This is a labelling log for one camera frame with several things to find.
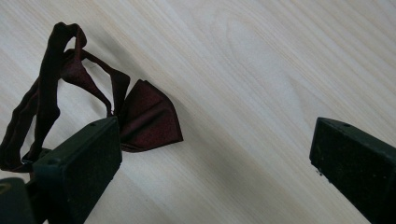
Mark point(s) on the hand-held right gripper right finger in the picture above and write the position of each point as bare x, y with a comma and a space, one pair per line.
358, 168

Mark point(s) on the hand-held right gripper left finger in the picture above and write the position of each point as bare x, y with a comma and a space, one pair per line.
77, 168

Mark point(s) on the dark red bow tie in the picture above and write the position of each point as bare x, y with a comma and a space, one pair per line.
149, 118

